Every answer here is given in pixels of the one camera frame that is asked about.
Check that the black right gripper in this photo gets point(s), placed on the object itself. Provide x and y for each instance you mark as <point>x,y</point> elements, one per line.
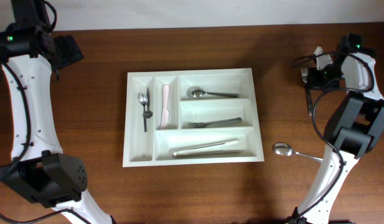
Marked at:
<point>318,78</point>

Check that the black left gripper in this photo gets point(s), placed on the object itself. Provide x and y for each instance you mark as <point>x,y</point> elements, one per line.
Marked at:
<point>79,57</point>

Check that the steel fork with thick handle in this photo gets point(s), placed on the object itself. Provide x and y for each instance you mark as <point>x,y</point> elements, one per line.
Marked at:
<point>304,74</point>

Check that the small steel teaspoon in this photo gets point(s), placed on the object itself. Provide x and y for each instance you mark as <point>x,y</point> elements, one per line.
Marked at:
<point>143,101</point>

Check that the pink plastic knife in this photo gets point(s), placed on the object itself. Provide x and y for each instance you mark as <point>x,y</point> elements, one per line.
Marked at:
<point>165,111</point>

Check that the large steel spoon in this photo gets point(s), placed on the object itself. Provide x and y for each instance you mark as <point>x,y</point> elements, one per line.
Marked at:
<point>198,92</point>

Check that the thin steel fork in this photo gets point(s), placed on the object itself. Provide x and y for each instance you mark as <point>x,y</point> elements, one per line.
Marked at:
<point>213,123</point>

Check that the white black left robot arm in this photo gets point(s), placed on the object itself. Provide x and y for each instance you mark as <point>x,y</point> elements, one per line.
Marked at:
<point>39,170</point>

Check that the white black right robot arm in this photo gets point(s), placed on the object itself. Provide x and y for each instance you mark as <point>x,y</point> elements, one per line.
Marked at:
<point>354,128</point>

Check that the white plastic cutlery tray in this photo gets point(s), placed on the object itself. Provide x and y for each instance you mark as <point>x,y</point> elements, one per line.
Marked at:
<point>191,117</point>

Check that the steel tongs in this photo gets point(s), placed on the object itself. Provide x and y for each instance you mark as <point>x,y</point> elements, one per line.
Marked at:
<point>207,149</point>

